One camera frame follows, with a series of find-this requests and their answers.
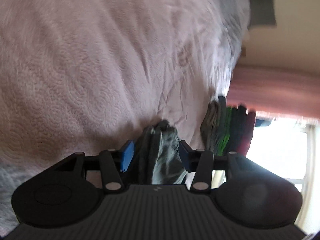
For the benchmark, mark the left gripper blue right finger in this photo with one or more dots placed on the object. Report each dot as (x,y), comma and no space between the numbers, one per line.
(200,162)

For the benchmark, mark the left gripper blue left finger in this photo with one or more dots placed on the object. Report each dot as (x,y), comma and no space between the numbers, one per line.
(114,163)

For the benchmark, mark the grey plaid shorts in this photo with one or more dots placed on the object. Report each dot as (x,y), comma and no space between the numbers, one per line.
(158,158)

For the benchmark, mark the grey folded clothes stack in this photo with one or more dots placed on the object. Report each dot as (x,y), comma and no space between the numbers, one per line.
(213,124)

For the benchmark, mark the green folded garment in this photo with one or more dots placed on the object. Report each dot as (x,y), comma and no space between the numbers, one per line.
(224,138)

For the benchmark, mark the red folded sweater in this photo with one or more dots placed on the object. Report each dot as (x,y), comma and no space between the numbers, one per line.
(247,135)

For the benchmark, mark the black folded garment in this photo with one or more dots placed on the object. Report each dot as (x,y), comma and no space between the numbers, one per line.
(237,127)

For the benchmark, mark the pink curtain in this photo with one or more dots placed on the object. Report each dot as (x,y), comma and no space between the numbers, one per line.
(275,90)

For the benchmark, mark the white window frame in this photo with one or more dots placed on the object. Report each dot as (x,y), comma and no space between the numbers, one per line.
(308,218)

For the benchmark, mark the wall power socket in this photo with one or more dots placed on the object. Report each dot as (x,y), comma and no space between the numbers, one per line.
(243,51)

